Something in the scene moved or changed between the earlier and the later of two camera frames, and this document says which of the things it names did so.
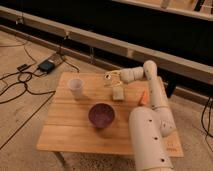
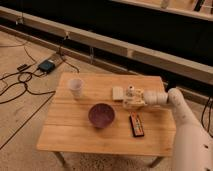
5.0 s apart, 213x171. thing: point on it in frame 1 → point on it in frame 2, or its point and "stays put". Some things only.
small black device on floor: (21, 67) stays put
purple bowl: (101, 115) stays put
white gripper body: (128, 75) → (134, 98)
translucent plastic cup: (75, 86) stays put
